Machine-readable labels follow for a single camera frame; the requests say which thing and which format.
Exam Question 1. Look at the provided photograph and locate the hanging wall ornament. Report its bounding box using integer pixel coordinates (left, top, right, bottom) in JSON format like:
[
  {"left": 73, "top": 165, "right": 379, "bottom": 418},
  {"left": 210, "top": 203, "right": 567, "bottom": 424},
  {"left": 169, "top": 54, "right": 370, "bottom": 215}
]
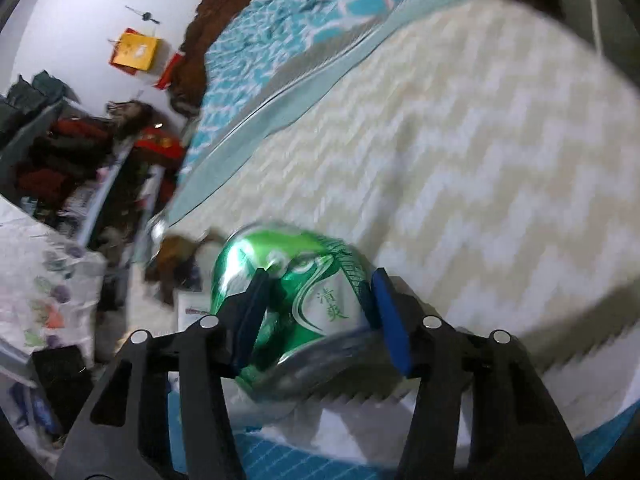
[{"left": 126, "top": 6, "right": 160, "bottom": 25}]

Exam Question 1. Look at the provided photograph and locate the cluttered shelf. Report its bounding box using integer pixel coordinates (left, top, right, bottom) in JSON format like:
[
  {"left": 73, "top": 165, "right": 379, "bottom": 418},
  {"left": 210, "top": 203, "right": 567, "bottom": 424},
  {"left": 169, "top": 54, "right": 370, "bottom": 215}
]
[{"left": 1, "top": 70, "right": 186, "bottom": 266}]

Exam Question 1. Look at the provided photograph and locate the teal white quilt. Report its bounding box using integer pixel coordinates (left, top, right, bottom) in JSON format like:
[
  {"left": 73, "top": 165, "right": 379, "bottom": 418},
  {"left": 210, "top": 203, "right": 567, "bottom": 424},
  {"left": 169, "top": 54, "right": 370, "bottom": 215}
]
[{"left": 177, "top": 0, "right": 474, "bottom": 187}]

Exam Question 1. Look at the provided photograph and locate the floral white cloth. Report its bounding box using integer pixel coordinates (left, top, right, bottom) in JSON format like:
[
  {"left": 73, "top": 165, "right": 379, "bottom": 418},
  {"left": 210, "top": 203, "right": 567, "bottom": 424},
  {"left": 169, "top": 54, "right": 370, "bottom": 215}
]
[{"left": 1, "top": 200, "right": 106, "bottom": 365}]

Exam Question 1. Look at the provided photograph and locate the yellow red wall calendar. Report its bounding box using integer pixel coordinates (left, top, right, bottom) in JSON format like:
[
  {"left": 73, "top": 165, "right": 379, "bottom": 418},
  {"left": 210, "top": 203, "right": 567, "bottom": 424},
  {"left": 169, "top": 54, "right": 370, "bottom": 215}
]
[{"left": 108, "top": 28, "right": 162, "bottom": 75}]

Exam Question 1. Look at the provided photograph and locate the green drink can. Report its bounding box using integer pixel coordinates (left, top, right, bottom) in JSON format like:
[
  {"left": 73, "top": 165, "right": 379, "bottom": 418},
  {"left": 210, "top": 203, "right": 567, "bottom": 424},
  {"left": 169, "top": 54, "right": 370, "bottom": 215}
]
[{"left": 210, "top": 222, "right": 395, "bottom": 401}]

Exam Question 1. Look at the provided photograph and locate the patterned bed sheet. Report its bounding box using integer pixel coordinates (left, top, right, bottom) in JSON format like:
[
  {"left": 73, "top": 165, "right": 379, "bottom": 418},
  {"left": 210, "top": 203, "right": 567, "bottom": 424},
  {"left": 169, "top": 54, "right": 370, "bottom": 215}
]
[{"left": 164, "top": 0, "right": 640, "bottom": 480}]

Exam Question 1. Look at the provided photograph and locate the carved wooden headboard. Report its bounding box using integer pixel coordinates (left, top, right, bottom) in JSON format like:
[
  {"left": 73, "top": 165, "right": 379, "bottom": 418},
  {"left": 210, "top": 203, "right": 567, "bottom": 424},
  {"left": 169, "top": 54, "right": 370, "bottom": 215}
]
[{"left": 168, "top": 0, "right": 250, "bottom": 118}]

